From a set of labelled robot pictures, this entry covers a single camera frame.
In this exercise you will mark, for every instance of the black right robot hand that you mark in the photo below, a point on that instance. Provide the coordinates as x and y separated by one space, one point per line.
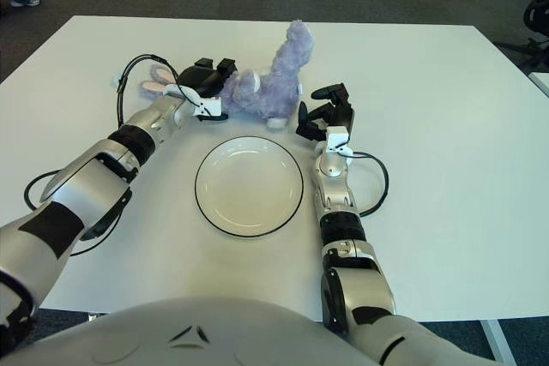
343 115

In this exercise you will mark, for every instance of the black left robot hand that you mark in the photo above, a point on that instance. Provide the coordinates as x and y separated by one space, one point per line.
201 81

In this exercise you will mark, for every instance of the purple plush bunny doll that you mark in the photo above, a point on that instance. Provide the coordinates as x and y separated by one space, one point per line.
279 87

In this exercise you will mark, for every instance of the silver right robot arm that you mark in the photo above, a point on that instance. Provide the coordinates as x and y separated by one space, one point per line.
339 194

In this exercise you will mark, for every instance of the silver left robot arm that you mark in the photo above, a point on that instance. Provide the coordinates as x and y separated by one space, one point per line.
86 186

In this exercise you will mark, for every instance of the white plate with black rim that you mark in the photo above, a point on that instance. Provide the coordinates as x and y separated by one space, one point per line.
249 186

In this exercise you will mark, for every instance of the white neighbouring table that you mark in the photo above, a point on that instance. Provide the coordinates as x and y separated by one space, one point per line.
541 83

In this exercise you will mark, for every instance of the black office chair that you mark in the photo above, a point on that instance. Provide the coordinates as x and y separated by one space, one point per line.
536 10

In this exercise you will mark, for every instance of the grey robot torso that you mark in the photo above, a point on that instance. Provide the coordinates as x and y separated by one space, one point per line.
193 331

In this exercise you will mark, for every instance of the white table leg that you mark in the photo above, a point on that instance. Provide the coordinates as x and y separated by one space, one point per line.
497 340

